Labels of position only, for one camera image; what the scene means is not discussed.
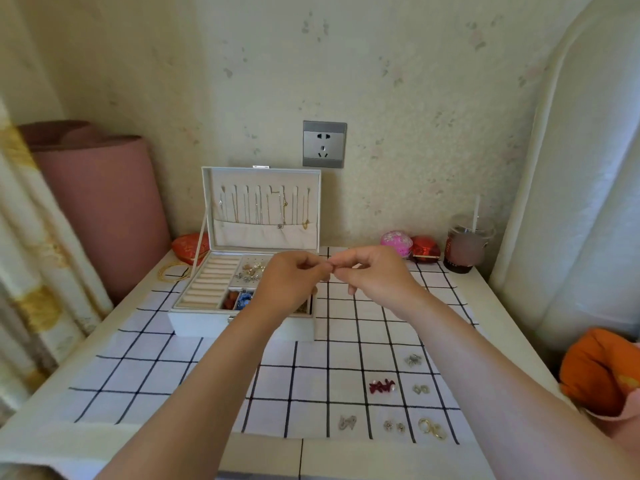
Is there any person's right hand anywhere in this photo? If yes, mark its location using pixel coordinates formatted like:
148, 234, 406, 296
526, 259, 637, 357
329, 245, 426, 321

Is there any person's left hand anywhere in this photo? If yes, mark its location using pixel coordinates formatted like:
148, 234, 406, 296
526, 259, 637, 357
247, 251, 333, 323

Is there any white wooden jewelry box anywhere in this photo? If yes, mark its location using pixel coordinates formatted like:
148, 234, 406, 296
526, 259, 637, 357
167, 166, 323, 343

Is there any person's right forearm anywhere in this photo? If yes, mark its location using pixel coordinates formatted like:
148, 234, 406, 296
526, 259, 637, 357
397, 294, 640, 480

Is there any person's left forearm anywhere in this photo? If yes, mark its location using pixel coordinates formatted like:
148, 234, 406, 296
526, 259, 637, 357
95, 307, 281, 480

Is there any pink round trinket box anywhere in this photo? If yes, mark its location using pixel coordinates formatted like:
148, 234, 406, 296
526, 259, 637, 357
379, 230, 414, 259

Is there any red faceted gift box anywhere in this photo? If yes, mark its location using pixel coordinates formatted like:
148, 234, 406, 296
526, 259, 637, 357
409, 236, 442, 264

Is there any red heart-shaped box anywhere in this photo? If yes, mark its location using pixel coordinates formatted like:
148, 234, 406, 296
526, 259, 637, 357
171, 232, 211, 265

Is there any clear plastic drink cup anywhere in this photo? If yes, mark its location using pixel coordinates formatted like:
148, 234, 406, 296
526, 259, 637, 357
443, 214, 496, 275

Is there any white black-grid table cloth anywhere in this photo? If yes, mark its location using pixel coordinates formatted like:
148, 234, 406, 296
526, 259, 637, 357
67, 247, 481, 445

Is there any thin gold bangle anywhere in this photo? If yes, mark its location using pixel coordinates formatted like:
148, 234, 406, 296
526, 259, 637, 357
157, 261, 192, 283

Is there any pink rolled mat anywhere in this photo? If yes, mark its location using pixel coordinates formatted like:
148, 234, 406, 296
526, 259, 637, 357
17, 119, 172, 305

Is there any white padded headboard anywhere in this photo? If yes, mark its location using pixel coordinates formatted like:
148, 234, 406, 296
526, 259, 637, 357
489, 0, 640, 355

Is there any orange plush cushion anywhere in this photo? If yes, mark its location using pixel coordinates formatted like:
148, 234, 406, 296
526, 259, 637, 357
559, 328, 640, 418

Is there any cream gold floral curtain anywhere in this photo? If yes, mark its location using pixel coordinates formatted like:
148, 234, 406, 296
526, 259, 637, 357
0, 99, 115, 425

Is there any pink plaid blanket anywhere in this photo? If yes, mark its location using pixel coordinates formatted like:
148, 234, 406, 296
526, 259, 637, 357
585, 344, 640, 451

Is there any row of thin chain necklaces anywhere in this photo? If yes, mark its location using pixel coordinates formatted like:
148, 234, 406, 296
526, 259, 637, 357
218, 185, 312, 231

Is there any grey wall socket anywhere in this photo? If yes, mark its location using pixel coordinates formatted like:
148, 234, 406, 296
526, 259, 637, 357
302, 120, 348, 169

